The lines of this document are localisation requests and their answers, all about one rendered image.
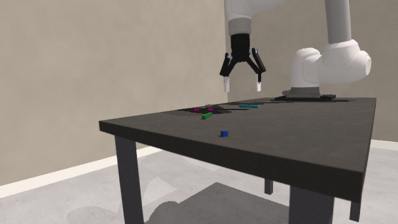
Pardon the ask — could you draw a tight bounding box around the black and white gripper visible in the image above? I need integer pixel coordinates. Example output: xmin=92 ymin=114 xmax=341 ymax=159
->
xmin=220 ymin=33 xmax=266 ymax=92

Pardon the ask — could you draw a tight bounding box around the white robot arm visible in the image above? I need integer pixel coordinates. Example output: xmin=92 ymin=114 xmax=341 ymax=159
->
xmin=226 ymin=0 xmax=371 ymax=98

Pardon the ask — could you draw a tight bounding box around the small blue cube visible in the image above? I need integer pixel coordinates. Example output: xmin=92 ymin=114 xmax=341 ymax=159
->
xmin=221 ymin=130 xmax=228 ymax=137

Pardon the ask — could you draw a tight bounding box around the green rod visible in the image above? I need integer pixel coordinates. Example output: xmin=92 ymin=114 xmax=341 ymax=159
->
xmin=201 ymin=113 xmax=212 ymax=119

